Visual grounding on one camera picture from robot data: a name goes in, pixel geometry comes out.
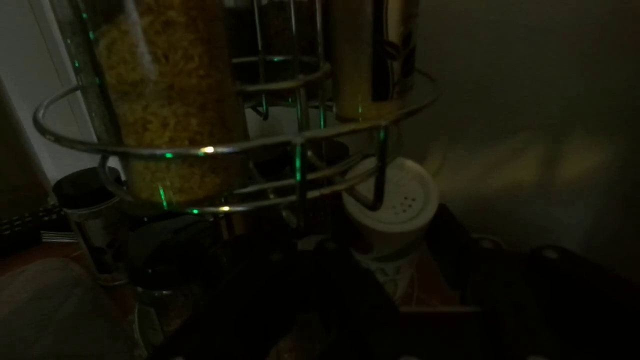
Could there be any tall gold spice jar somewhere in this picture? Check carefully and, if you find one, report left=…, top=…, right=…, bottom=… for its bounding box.
left=329, top=0, right=420, bottom=122

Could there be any black lid spice jar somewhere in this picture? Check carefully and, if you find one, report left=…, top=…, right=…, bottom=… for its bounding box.
left=52, top=169, right=129, bottom=286

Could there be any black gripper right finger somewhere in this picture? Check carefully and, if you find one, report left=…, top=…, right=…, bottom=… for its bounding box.
left=427, top=204, right=640, bottom=360

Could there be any wire seasoning rack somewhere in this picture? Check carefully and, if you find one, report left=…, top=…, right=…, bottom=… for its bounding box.
left=35, top=0, right=435, bottom=216

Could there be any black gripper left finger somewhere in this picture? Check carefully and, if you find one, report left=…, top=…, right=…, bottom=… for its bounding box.
left=129, top=218, right=398, bottom=360

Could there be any tall yellow spice jar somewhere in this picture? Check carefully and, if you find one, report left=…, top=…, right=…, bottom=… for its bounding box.
left=75, top=0, right=249, bottom=204

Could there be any white seasoning container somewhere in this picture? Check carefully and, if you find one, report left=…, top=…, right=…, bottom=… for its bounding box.
left=342, top=158, right=440, bottom=301

